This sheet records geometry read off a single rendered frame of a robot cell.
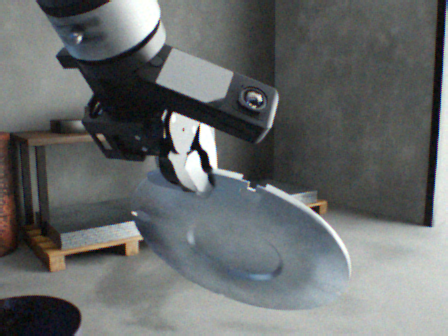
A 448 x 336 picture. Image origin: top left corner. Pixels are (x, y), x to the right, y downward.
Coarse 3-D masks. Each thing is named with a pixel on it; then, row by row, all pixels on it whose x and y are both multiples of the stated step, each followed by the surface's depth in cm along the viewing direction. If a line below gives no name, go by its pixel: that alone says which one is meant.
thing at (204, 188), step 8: (192, 152) 41; (192, 160) 41; (184, 168) 39; (192, 168) 41; (200, 168) 43; (152, 176) 44; (160, 176) 43; (192, 176) 41; (200, 176) 43; (160, 184) 45; (168, 184) 44; (200, 184) 43; (208, 184) 45; (192, 192) 42; (200, 192) 43; (208, 192) 45
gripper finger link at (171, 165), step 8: (168, 144) 37; (160, 152) 37; (168, 152) 37; (160, 160) 38; (168, 160) 37; (176, 160) 38; (184, 160) 39; (160, 168) 38; (168, 168) 38; (176, 168) 38; (168, 176) 38; (176, 176) 38; (184, 176) 39; (176, 184) 39; (184, 184) 39; (192, 184) 41
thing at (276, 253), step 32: (160, 192) 51; (224, 192) 46; (160, 224) 57; (192, 224) 54; (224, 224) 52; (256, 224) 49; (288, 224) 46; (320, 224) 45; (160, 256) 64; (192, 256) 60; (224, 256) 58; (256, 256) 55; (288, 256) 51; (320, 256) 49; (224, 288) 64; (256, 288) 60; (288, 288) 57; (320, 288) 54
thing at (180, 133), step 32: (160, 32) 32; (64, 64) 34; (96, 64) 31; (128, 64) 31; (96, 96) 36; (128, 96) 36; (96, 128) 37; (128, 128) 36; (160, 128) 35; (192, 128) 39; (128, 160) 40
